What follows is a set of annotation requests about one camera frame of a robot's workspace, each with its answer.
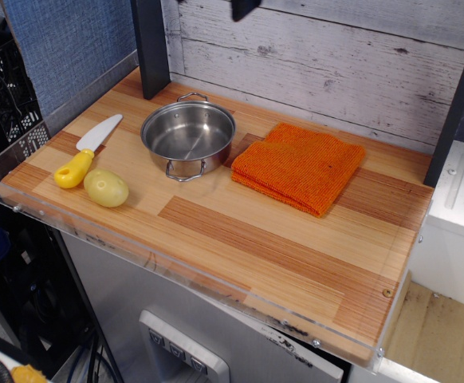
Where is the orange knitted towel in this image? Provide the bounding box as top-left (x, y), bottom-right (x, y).
top-left (231, 123), bottom-right (366, 217)

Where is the yellow object bottom left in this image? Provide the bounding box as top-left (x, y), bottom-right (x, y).
top-left (10, 365), bottom-right (48, 383)

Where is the dark left shelf post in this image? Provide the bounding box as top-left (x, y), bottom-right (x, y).
top-left (131, 0), bottom-right (171, 100)

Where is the yellow handled toy knife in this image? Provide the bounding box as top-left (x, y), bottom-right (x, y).
top-left (53, 114), bottom-right (123, 189)

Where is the yellow toy potato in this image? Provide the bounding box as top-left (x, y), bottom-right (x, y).
top-left (84, 168), bottom-right (129, 207)

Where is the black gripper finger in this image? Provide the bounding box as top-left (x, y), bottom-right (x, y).
top-left (230, 0), bottom-right (262, 22)

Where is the black plastic crate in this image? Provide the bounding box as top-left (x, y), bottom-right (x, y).
top-left (0, 41), bottom-right (42, 142)

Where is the dark right shelf post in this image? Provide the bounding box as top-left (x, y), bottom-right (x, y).
top-left (423, 68), bottom-right (464, 188)

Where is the white toy sink unit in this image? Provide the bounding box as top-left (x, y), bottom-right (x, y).
top-left (428, 141), bottom-right (464, 235)

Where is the clear acrylic table guard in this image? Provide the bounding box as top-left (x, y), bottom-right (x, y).
top-left (0, 71), bottom-right (432, 381)

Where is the stainless steel pot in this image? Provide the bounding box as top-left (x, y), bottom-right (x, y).
top-left (140, 93), bottom-right (236, 183)

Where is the dark shelf post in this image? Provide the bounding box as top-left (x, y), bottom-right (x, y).
top-left (423, 68), bottom-right (464, 188)
top-left (131, 0), bottom-right (171, 100)

